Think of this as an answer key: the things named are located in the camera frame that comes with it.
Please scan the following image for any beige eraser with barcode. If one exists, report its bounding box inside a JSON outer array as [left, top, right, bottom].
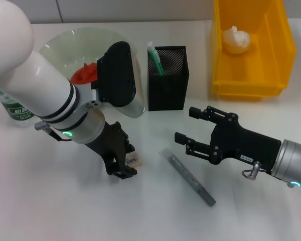
[[125, 153, 143, 168]]

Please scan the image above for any yellow plastic bin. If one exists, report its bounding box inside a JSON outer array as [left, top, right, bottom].
[[210, 0, 297, 102]]

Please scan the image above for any mint green pen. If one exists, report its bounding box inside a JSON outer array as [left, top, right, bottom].
[[147, 41, 166, 76]]

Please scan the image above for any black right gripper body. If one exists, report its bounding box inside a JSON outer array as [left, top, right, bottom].
[[209, 113, 282, 174]]

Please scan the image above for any grey right wrist cable plug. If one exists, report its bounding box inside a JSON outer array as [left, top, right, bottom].
[[242, 160, 263, 181]]

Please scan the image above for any grey marker pen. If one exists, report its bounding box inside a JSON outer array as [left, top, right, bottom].
[[159, 148, 217, 207]]

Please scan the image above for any clear bottle with green label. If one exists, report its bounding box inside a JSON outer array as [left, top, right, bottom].
[[0, 81, 35, 129]]

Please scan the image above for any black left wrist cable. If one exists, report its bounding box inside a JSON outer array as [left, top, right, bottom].
[[34, 121, 74, 142]]

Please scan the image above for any black mesh pen holder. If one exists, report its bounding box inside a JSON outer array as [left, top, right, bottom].
[[147, 45, 190, 111]]

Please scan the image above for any white paper ball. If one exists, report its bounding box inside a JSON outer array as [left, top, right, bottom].
[[222, 25, 251, 55]]

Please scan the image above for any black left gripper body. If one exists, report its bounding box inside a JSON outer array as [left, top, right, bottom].
[[86, 122, 131, 176]]

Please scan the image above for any wavy green glass fruit plate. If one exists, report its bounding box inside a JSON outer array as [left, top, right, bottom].
[[38, 27, 141, 85]]

